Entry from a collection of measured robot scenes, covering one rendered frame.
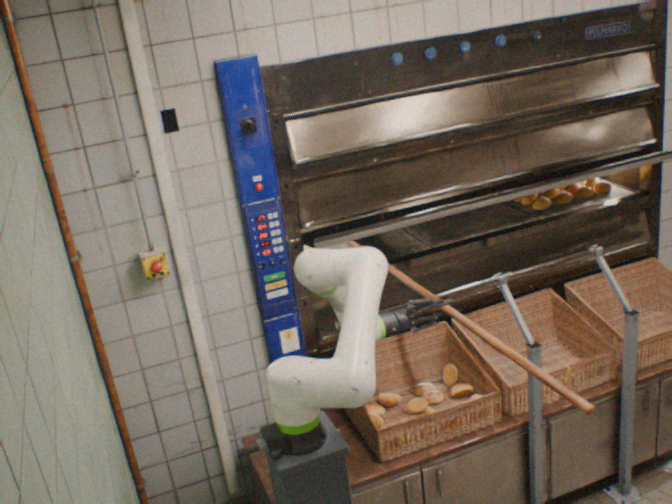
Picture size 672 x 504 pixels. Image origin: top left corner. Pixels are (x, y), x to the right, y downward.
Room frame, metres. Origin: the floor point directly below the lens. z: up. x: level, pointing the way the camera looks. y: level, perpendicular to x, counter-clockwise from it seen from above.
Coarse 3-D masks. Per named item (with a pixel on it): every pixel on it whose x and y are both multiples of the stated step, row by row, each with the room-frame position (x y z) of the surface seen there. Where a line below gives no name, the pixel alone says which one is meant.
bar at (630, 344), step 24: (552, 264) 2.73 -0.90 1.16; (600, 264) 2.78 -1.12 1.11; (456, 288) 2.60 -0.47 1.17; (504, 288) 2.63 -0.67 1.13; (624, 312) 2.63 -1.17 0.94; (528, 336) 2.49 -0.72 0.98; (624, 336) 2.61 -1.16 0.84; (624, 360) 2.61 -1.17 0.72; (528, 384) 2.46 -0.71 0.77; (624, 384) 2.60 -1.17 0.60; (624, 408) 2.60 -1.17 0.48; (624, 432) 2.59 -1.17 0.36; (624, 456) 2.59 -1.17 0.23; (624, 480) 2.58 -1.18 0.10
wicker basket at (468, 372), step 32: (384, 352) 2.84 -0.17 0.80; (416, 352) 2.87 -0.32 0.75; (448, 352) 2.90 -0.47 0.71; (384, 384) 2.80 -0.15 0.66; (416, 384) 2.83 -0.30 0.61; (480, 384) 2.65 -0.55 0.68; (352, 416) 2.64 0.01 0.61; (384, 416) 2.65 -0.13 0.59; (416, 416) 2.61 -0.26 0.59; (448, 416) 2.43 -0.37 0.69; (480, 416) 2.47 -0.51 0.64; (384, 448) 2.35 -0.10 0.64; (416, 448) 2.39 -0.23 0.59
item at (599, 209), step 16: (592, 208) 3.26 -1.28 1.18; (608, 208) 3.27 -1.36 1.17; (528, 224) 3.17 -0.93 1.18; (544, 224) 3.15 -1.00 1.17; (560, 224) 3.18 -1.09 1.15; (464, 240) 3.08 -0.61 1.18; (480, 240) 3.05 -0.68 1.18; (496, 240) 3.07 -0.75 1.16; (416, 256) 2.97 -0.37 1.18; (432, 256) 2.97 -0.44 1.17; (448, 256) 3.00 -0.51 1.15
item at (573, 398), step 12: (396, 276) 2.74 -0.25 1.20; (420, 288) 2.57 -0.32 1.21; (456, 312) 2.32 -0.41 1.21; (468, 324) 2.23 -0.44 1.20; (480, 336) 2.15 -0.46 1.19; (492, 336) 2.11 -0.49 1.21; (504, 348) 2.03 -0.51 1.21; (516, 360) 1.96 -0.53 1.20; (528, 360) 1.93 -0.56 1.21; (540, 372) 1.86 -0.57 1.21; (552, 384) 1.79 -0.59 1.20; (564, 396) 1.74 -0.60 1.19; (576, 396) 1.71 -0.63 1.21; (588, 408) 1.65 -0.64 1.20
